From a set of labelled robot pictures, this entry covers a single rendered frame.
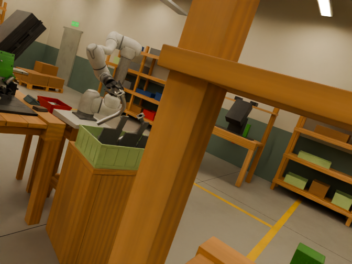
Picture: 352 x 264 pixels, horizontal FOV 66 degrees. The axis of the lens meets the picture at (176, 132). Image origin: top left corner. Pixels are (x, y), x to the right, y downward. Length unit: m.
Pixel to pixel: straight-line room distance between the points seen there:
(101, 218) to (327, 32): 6.11
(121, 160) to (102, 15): 9.16
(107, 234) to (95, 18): 9.57
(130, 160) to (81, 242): 0.66
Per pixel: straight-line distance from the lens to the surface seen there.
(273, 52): 7.11
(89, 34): 11.09
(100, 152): 1.83
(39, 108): 2.51
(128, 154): 1.93
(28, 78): 8.88
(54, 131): 2.30
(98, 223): 2.11
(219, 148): 7.21
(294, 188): 6.13
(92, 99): 2.63
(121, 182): 1.99
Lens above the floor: 1.48
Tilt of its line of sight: 10 degrees down
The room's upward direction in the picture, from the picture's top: 19 degrees clockwise
